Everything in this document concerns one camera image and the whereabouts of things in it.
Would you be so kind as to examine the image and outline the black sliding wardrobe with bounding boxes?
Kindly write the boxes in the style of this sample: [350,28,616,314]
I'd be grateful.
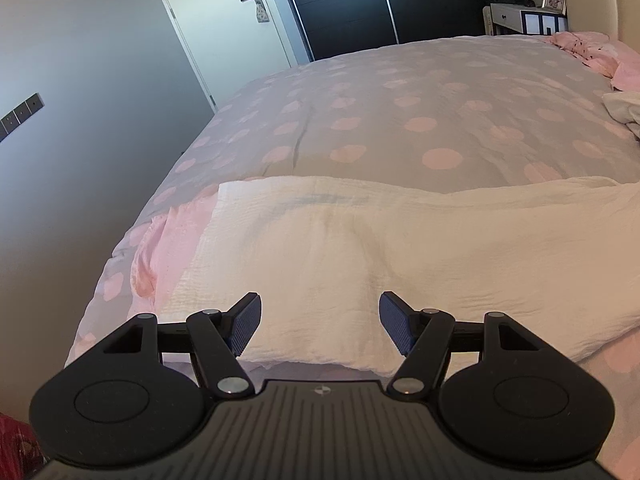
[288,0,488,61]

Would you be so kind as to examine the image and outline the white room door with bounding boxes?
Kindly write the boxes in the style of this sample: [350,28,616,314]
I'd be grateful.
[163,0,297,110]

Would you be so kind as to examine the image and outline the black wall switch panel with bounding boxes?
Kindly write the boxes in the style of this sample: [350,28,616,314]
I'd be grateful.
[0,93,43,141]

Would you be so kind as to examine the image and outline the cream white muslin garment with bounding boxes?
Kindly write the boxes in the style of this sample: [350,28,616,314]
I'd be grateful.
[156,177,639,376]

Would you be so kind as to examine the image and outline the white bedside cabinet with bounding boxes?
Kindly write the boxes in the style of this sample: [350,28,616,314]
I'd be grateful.
[483,3,568,36]

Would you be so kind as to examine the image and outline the grey pink-dotted bedspread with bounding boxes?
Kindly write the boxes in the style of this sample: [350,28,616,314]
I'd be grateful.
[70,36,639,479]

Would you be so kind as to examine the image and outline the pink garment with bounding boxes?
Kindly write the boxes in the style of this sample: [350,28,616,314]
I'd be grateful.
[130,190,217,313]

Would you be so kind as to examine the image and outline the red cloth at edge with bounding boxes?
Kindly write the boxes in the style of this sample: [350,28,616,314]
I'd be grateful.
[0,414,44,480]

